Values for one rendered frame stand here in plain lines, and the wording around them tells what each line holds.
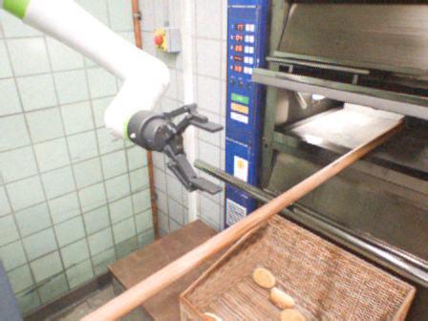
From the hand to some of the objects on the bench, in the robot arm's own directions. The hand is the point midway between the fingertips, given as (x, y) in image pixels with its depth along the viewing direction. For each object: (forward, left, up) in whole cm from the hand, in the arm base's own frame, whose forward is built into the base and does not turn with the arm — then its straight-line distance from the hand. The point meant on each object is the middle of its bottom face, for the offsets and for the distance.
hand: (214, 160), depth 67 cm
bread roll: (-16, +40, -74) cm, 86 cm away
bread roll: (-5, +40, -74) cm, 85 cm away
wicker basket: (+4, +29, -75) cm, 81 cm away
